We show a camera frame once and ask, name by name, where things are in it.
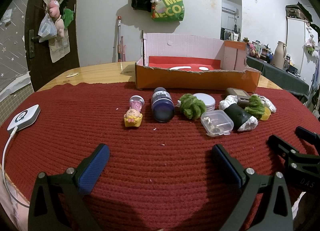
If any pink and yellow doll figurine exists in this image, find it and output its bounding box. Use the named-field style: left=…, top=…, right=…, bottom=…
left=124, top=95, right=146, bottom=129

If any door handle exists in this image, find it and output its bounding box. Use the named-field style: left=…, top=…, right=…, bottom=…
left=28, top=30, right=40, bottom=59

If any green tote bag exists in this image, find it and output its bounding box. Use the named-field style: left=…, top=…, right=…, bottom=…
left=151, top=0, right=185, bottom=22

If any dark blue bottle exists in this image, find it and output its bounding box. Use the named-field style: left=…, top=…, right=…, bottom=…
left=151, top=87, right=175, bottom=123

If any grey square device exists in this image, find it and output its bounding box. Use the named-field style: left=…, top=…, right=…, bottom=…
left=225, top=87, right=252, bottom=107

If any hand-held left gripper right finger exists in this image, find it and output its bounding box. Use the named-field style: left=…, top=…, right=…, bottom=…
left=211, top=144, right=293, bottom=231

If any red knitted mat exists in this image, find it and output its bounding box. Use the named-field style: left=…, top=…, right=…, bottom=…
left=0, top=81, right=320, bottom=231

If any blue plastic bag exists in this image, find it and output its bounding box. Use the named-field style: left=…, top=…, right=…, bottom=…
left=37, top=14, right=58, bottom=43

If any pink plush pig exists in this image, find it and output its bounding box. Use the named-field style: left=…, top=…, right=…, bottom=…
left=47, top=0, right=65, bottom=38

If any grey star curtain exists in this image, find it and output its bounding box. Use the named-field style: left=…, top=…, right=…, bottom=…
left=0, top=0, right=33, bottom=102

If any white square charger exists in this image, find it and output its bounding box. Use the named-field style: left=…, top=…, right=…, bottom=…
left=7, top=104, right=41, bottom=131

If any yellow bottle cap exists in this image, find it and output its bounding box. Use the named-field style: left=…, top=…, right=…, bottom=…
left=259, top=108, right=272, bottom=121

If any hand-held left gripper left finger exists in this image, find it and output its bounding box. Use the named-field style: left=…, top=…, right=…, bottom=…
left=28, top=143, right=110, bottom=231

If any dark brown door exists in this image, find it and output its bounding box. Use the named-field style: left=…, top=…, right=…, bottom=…
left=25, top=0, right=82, bottom=92

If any black roll with white tissue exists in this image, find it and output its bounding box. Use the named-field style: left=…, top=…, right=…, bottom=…
left=219, top=95, right=258, bottom=132

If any green plush toy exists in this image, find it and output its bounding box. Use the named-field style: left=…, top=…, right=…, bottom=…
left=62, top=8, right=75, bottom=27

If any beige hanging organizer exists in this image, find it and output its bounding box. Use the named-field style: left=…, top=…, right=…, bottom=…
left=47, top=35, right=70, bottom=63

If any beige thermos jug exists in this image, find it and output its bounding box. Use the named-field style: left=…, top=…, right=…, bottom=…
left=272, top=41, right=287, bottom=70

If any white and orange pole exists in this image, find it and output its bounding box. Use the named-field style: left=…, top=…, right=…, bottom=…
left=116, top=16, right=123, bottom=63

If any orange cardboard box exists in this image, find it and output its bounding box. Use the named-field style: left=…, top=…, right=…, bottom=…
left=135, top=33, right=262, bottom=91

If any white hanging plush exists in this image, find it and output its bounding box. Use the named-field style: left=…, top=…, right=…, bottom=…
left=304, top=35, right=320, bottom=58

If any dark green covered table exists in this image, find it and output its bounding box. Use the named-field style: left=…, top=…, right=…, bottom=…
left=246, top=55, right=310, bottom=102

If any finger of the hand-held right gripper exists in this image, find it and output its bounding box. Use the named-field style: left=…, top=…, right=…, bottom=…
left=267, top=134, right=320, bottom=169
left=295, top=126, right=320, bottom=145

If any clear plastic box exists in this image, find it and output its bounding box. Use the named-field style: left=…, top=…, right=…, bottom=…
left=200, top=110, right=234, bottom=137

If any white cabinet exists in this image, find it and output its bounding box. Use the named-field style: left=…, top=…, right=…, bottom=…
left=285, top=5, right=320, bottom=72

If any white plush bear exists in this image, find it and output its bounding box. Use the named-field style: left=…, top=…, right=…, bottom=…
left=257, top=94, right=277, bottom=114

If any white charger cable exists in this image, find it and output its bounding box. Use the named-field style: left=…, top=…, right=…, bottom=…
left=2, top=126, right=30, bottom=208

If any green yarn pompom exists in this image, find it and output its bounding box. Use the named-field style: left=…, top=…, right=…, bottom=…
left=244, top=95, right=266, bottom=119
left=177, top=93, right=207, bottom=121

